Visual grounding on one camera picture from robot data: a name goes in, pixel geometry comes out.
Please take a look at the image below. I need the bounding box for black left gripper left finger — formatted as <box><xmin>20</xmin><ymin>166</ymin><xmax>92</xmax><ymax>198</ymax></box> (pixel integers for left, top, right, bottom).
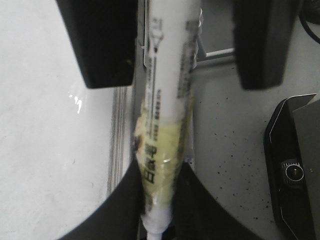
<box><xmin>61</xmin><ymin>160</ymin><xmax>144</xmax><ymax>240</ymax></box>

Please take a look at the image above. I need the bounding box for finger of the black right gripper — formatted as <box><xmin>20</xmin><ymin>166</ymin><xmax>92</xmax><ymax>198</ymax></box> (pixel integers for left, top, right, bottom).
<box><xmin>56</xmin><ymin>0</ymin><xmax>138</xmax><ymax>89</ymax></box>
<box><xmin>233</xmin><ymin>0</ymin><xmax>300</xmax><ymax>90</ymax></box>

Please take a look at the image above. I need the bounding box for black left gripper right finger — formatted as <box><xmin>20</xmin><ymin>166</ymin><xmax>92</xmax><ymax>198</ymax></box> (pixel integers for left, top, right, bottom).
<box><xmin>173</xmin><ymin>162</ymin><xmax>261</xmax><ymax>240</ymax></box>

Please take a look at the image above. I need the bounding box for white taped whiteboard marker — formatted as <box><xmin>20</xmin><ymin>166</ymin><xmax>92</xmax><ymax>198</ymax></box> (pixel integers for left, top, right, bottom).
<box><xmin>134</xmin><ymin>0</ymin><xmax>201</xmax><ymax>240</ymax></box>

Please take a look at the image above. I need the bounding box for white whiteboard with aluminium frame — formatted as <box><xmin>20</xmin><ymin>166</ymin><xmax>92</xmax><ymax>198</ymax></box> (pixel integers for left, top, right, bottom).
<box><xmin>0</xmin><ymin>0</ymin><xmax>134</xmax><ymax>240</ymax></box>

